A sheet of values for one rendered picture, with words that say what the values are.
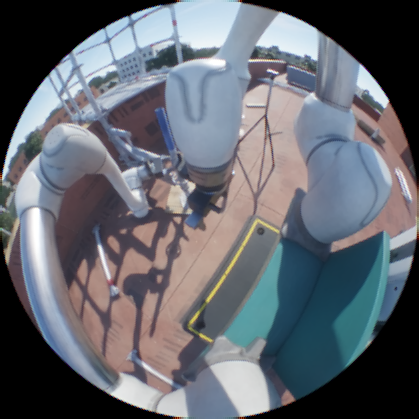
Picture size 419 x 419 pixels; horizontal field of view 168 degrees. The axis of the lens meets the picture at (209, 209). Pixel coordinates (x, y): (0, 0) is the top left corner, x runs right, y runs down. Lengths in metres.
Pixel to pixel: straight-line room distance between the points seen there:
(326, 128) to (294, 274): 0.36
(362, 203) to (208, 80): 0.27
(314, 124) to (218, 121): 0.26
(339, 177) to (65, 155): 0.50
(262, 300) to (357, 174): 0.32
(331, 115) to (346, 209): 0.20
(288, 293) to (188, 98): 0.42
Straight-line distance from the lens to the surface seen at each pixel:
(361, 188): 0.27
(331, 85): 0.38
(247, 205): 1.16
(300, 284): 0.41
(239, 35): 0.30
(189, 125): 0.18
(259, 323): 0.39
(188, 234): 1.07
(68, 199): 1.59
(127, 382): 0.35
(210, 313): 0.71
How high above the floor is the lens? 1.00
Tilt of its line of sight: 64 degrees down
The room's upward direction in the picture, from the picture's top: 8 degrees counter-clockwise
